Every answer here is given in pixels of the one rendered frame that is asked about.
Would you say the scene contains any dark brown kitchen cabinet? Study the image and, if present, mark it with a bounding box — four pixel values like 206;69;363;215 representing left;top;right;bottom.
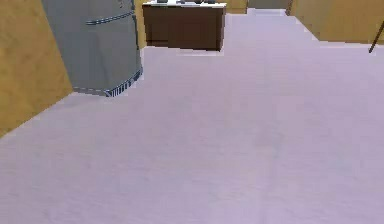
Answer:
142;0;228;52

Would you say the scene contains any grey fridge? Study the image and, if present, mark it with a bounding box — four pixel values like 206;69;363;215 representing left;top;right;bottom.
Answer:
41;0;144;98

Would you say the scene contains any dark brown thin leg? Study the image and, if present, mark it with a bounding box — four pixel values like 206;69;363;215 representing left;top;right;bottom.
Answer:
368;20;384;54

